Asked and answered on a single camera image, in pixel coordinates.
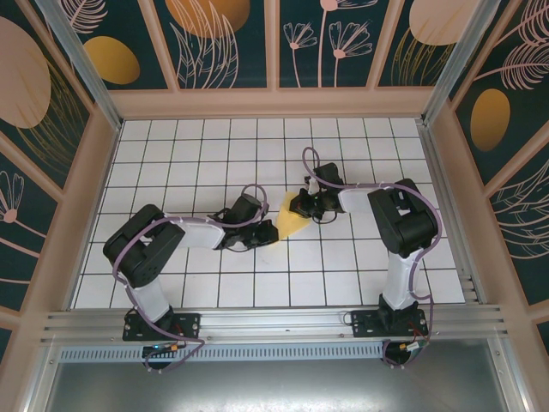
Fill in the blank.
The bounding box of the slotted grey cable duct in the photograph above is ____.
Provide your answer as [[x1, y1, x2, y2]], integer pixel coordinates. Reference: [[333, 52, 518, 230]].
[[57, 344, 501, 365]]

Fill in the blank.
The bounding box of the long aluminium mounting rail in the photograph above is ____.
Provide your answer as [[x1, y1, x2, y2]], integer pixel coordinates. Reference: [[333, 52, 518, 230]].
[[40, 303, 511, 344]]

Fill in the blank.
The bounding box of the aluminium side rail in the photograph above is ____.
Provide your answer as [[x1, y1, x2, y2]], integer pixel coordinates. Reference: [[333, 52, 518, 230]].
[[418, 122, 488, 306]]

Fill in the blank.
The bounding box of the aluminium frame post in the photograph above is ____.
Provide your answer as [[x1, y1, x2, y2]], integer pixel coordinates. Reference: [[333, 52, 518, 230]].
[[419, 0, 501, 126], [34, 0, 125, 130]]

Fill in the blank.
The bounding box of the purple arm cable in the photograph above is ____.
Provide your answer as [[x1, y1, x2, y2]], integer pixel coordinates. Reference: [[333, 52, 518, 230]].
[[110, 183, 270, 374], [301, 146, 443, 371]]

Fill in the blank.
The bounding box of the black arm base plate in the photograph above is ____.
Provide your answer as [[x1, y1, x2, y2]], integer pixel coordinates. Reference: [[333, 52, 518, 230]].
[[123, 309, 202, 342], [350, 308, 428, 341]]

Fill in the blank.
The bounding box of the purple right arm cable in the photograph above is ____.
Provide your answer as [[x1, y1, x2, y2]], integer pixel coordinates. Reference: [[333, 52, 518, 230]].
[[301, 146, 443, 371]]

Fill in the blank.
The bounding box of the grey metal panel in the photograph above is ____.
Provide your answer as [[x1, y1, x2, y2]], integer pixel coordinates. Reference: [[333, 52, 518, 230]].
[[25, 360, 528, 412]]

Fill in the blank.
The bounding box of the yellow cloth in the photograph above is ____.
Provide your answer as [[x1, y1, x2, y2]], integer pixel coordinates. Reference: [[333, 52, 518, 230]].
[[273, 191, 313, 241]]

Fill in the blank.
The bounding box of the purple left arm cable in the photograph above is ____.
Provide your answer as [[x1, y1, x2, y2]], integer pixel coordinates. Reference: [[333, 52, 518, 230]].
[[110, 183, 270, 374]]

